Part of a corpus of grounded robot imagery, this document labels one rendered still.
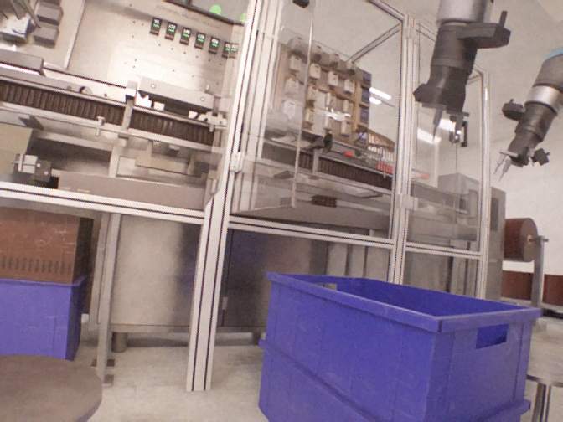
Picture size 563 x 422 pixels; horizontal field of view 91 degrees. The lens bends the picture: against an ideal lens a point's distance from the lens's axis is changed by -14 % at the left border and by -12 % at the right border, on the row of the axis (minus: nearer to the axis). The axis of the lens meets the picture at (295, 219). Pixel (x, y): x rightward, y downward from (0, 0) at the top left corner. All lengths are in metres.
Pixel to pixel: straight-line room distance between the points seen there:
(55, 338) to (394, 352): 0.97
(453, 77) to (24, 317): 1.24
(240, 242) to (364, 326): 0.91
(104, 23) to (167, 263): 1.20
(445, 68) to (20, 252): 1.17
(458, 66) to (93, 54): 1.57
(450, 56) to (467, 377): 0.55
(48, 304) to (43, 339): 0.11
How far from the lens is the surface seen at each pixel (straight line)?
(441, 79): 0.62
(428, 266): 2.20
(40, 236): 1.14
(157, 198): 1.11
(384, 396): 0.62
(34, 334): 1.19
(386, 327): 0.59
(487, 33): 0.59
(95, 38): 1.85
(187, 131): 1.33
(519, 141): 0.92
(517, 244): 3.08
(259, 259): 1.46
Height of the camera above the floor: 0.51
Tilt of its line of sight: 5 degrees up
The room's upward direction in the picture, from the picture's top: 6 degrees clockwise
